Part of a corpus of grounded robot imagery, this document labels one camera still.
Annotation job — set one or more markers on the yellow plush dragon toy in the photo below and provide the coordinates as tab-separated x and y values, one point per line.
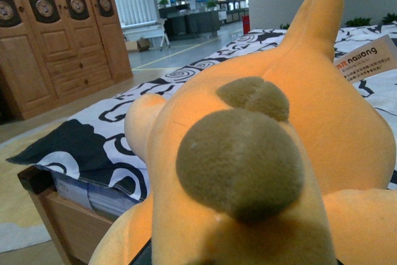
275	161

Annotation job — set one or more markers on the cardboard box on floor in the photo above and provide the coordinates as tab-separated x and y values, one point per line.
143	44

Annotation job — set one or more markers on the dark office counter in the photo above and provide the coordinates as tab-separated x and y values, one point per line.
182	23

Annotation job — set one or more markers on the red bin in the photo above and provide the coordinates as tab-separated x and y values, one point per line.
246	24

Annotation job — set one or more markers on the black and white bedsheet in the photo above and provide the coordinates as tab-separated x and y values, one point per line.
97	145

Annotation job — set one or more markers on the white zippered mattress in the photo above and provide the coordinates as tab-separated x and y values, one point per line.
107	202

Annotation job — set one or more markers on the wooden wardrobe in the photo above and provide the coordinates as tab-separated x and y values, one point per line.
56	51

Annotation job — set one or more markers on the green potted plant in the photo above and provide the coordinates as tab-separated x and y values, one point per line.
358	22

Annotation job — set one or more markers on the paper hang tag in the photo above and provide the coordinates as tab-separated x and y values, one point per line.
373	58

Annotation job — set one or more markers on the wooden bed frame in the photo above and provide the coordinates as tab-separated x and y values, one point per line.
75	230

